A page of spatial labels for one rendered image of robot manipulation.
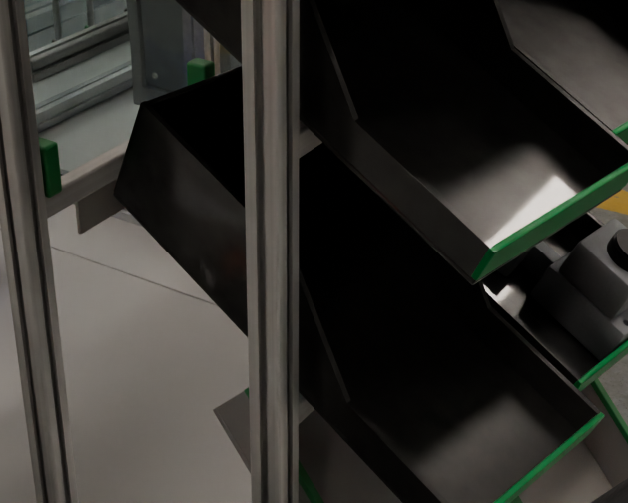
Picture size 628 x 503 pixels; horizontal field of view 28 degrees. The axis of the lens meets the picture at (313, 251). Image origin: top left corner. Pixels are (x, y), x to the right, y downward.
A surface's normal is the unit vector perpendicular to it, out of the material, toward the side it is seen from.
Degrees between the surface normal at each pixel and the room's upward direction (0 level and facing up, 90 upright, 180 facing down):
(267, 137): 90
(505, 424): 25
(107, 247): 0
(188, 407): 0
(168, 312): 0
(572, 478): 45
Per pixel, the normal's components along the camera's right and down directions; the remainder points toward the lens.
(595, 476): 0.53, -0.38
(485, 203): 0.32, -0.65
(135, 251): 0.01, -0.87
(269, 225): -0.53, 0.41
